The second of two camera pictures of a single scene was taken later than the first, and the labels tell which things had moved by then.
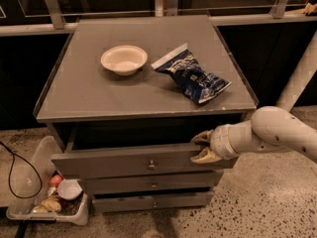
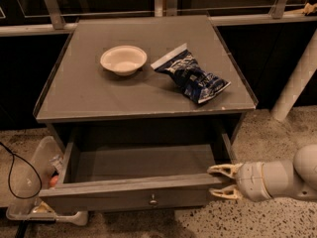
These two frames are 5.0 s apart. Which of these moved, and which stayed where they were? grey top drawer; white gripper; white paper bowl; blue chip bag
Moved: white gripper; grey top drawer
Stayed: blue chip bag; white paper bowl
